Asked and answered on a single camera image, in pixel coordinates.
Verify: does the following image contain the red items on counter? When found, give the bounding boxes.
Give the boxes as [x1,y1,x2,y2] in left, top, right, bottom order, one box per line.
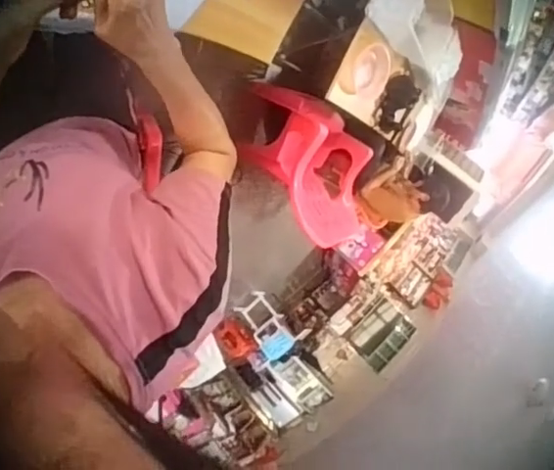
[422,272,455,310]

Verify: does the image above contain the shelf of packaged goods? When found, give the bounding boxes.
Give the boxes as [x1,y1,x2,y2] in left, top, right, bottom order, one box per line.
[147,342,340,469]

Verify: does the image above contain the rack of hair packets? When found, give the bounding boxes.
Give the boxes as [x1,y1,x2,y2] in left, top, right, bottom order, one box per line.
[496,19,554,146]

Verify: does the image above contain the red banner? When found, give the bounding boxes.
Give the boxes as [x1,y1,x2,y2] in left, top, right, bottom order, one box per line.
[431,28,499,146]

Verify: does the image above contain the person's right hand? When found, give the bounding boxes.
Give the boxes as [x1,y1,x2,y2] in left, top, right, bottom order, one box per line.
[91,0,173,50]

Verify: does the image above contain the pink flowered box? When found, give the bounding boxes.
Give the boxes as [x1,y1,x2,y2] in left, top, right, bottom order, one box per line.
[336,228,387,269]

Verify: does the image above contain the black box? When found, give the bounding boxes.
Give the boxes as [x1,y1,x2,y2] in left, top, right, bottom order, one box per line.
[416,160,482,224]

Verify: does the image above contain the blue plastic item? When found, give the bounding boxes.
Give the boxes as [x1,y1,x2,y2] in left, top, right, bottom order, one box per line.
[260,334,299,362]

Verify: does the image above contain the red plastic comb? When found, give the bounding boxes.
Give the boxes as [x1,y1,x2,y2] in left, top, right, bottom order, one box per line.
[135,116,164,193]

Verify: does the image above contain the white plastic sheet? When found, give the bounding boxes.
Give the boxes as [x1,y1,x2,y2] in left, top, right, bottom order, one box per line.
[367,0,462,102]

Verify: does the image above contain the red plastic chair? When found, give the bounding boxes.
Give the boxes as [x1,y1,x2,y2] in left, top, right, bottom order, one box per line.
[240,80,375,250]

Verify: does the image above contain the display board with ear picture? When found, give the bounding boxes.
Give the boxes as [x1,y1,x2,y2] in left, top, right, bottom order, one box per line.
[324,19,413,129]

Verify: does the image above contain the counter of small goods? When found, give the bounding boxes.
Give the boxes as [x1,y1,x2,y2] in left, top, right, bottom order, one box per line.
[357,214,477,307]

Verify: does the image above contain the red plastic crate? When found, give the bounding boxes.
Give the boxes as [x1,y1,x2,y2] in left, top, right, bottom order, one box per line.
[213,316,259,361]

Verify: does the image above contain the yellow wooden table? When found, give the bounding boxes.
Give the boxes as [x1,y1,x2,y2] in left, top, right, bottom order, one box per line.
[177,0,310,68]

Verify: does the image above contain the white frame stool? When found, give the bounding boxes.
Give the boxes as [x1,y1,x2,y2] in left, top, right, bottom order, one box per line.
[234,290,284,337]

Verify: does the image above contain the glass display case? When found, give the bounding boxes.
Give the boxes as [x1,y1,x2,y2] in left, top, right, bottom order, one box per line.
[343,292,419,376]

